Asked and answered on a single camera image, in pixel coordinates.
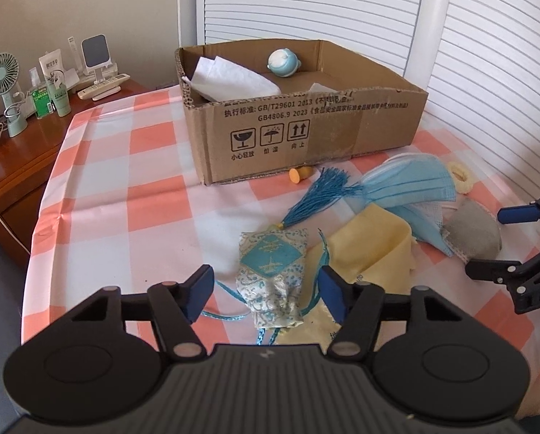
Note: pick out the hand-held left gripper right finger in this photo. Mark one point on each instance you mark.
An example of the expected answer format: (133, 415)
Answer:
(333, 296)

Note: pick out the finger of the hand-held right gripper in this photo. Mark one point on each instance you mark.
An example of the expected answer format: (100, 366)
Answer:
(518, 214)
(496, 269)

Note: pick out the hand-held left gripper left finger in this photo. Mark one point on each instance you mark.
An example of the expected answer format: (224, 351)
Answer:
(199, 291)

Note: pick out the grey cup mask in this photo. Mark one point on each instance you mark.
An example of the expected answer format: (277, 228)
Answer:
(471, 228)

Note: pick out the blue patterned sachet with tassel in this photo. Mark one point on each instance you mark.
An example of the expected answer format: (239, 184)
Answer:
(270, 257)

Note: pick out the brown cardboard box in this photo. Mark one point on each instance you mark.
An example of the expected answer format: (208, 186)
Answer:
(342, 131)

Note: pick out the white tissue paper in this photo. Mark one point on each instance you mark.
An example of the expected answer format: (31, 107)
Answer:
(233, 81)

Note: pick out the blue and white plush toy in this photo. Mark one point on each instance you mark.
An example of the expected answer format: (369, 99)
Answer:
(282, 61)

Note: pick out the cream scrunchie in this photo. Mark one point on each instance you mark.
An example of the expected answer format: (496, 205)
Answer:
(467, 185)

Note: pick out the pale yellow cloth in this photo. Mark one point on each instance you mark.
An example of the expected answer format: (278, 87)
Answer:
(374, 239)

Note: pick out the orange and white checked tablecloth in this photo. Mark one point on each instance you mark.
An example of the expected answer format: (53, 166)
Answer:
(152, 217)

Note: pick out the blue face mask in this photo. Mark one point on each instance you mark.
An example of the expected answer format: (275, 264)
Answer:
(410, 181)

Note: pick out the small orange toy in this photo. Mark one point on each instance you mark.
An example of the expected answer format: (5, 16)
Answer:
(299, 175)

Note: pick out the white louvered wardrobe door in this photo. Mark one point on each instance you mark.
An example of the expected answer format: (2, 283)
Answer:
(505, 77)
(315, 4)

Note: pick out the wooden nightstand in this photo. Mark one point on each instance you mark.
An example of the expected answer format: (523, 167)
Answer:
(30, 144)

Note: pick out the white remote control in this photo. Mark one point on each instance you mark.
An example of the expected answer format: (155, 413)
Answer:
(102, 87)

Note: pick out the green bottle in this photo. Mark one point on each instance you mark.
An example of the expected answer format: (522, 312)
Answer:
(41, 104)

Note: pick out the white phone stand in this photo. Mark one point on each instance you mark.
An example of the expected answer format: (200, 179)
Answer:
(94, 52)

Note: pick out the white tube with green cap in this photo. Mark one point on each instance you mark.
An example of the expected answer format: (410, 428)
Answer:
(52, 65)

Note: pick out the green desk fan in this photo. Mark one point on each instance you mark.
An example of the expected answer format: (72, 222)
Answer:
(1, 74)

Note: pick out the white wardrobe post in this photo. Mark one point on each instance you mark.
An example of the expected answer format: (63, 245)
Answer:
(430, 27)

